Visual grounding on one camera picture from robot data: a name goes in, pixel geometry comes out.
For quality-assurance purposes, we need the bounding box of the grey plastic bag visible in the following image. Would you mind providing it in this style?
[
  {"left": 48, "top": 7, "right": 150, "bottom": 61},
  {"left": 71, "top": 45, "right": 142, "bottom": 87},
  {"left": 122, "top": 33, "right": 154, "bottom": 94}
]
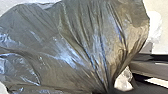
[{"left": 0, "top": 0, "right": 163, "bottom": 94}]

